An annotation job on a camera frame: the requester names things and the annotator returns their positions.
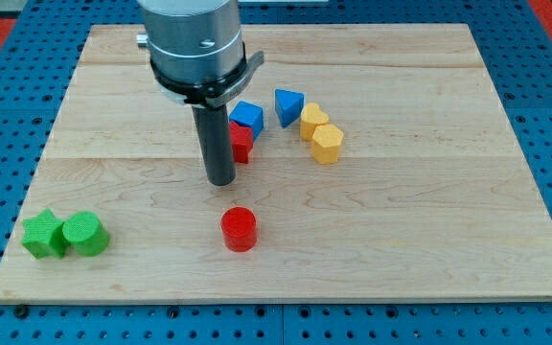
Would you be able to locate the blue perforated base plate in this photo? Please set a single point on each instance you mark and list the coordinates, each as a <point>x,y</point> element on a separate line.
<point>37,63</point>

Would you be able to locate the blue triangle block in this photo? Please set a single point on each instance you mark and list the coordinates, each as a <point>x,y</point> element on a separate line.
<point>288,106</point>

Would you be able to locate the light wooden board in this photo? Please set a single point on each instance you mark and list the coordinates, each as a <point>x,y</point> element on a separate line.
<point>431,199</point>

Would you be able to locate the green star block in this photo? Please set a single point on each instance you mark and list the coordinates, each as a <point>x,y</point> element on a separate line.
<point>43,236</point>

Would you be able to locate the yellow heart block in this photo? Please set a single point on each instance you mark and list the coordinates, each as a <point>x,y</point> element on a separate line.
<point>312,116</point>

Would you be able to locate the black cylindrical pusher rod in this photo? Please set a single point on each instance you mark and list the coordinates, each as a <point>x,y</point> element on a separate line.
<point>215,142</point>

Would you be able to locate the yellow hexagon block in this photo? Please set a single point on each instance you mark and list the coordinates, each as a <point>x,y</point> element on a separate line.
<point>326,142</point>

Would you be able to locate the green cylinder block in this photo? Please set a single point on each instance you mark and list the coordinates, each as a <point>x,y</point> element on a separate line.
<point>86,234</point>

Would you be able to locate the red star block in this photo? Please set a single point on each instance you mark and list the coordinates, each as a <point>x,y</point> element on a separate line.
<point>241,142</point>

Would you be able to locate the blue cube block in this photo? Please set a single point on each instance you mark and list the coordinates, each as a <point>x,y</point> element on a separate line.
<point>248,115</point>

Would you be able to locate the red cylinder block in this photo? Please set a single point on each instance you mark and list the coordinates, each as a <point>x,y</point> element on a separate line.
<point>239,229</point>

